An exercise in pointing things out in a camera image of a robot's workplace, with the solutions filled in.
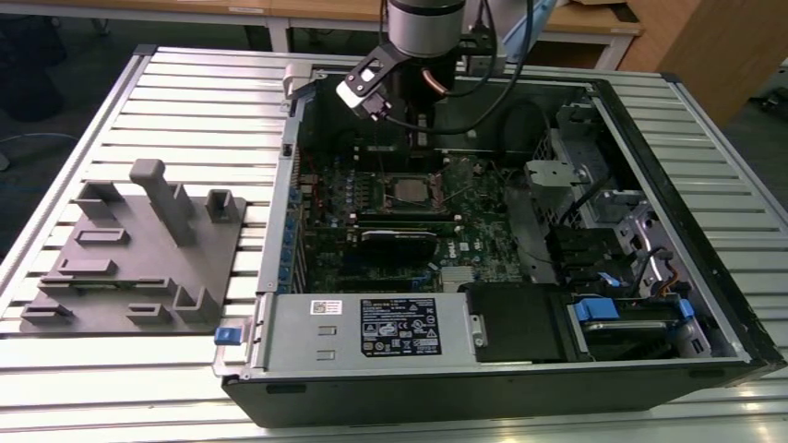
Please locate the silver CPU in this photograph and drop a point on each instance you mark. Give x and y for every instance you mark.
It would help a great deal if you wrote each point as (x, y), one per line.
(414, 189)

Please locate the CPU socket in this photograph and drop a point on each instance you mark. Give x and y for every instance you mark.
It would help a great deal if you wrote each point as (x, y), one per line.
(413, 207)

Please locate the pale blue teach pendant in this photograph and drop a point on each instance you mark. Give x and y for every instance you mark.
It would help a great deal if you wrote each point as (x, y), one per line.
(539, 18)

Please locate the green motherboard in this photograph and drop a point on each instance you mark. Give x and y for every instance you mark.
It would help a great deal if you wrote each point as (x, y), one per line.
(487, 231)

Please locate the black graphics card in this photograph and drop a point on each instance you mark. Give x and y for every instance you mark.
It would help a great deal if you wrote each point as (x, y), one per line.
(401, 247)

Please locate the silver chipset heatsink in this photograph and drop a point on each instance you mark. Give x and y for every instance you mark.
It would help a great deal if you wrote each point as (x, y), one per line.
(461, 274)

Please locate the wooden cabinet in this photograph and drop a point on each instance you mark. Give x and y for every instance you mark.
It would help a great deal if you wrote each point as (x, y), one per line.
(727, 46)

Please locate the black plastic shroud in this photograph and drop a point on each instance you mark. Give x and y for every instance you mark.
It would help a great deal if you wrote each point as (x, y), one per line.
(518, 323)

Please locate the blue disk carrier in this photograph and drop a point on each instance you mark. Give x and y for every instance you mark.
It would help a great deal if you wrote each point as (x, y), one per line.
(594, 308)

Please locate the silver power supply unit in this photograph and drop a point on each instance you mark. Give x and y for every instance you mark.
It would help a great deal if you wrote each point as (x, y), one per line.
(290, 343)

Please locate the grey parts rack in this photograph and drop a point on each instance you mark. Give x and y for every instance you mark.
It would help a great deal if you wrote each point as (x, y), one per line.
(154, 281)

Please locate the blue case latch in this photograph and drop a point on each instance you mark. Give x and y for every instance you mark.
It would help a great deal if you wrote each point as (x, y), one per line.
(229, 337)

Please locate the black open PC case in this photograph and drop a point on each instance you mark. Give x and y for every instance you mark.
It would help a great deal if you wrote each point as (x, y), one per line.
(431, 397)

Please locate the silver metal bracket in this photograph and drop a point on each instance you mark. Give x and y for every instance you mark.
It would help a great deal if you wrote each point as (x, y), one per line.
(551, 177)

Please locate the black plastic bracket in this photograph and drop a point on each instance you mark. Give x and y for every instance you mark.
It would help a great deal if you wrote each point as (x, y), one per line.
(585, 251)

